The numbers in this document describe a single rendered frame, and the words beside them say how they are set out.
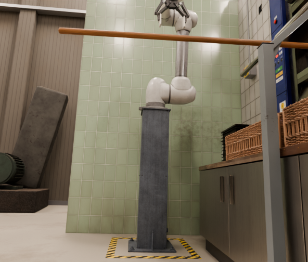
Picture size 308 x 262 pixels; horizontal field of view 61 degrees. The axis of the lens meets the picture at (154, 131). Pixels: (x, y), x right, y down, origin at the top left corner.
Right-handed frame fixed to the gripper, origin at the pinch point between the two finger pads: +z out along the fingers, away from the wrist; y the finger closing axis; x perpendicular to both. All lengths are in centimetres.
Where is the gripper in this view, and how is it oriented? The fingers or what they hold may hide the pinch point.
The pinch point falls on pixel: (171, 25)
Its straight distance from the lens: 160.2
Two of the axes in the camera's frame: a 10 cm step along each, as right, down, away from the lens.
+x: 1.3, -2.2, -9.7
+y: -9.9, -0.4, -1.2
